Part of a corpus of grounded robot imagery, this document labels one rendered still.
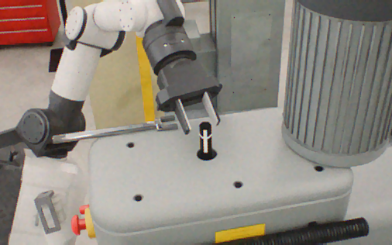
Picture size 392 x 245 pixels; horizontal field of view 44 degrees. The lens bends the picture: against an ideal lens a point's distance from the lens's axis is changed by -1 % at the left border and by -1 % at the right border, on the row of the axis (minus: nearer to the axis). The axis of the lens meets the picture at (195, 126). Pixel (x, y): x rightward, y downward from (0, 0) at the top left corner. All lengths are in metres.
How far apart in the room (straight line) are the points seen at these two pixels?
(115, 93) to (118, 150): 1.90
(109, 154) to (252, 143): 0.27
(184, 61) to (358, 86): 0.31
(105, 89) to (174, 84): 1.94
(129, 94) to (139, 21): 1.90
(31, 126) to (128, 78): 1.57
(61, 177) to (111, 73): 1.53
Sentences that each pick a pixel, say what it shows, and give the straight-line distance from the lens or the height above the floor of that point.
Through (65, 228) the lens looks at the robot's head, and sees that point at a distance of 1.19.
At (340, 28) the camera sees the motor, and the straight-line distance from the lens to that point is 0.75.
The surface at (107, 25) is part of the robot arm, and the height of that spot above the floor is 2.01.
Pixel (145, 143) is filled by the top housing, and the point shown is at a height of 1.89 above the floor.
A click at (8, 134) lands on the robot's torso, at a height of 1.55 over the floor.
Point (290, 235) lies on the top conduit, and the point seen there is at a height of 1.81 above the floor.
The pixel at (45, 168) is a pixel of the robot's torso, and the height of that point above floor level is 1.67.
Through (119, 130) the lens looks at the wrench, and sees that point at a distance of 0.96.
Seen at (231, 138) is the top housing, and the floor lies 1.89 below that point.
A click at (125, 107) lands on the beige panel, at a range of 2.87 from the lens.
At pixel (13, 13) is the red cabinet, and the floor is 0.45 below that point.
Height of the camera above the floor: 2.46
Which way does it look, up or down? 36 degrees down
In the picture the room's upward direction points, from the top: 2 degrees counter-clockwise
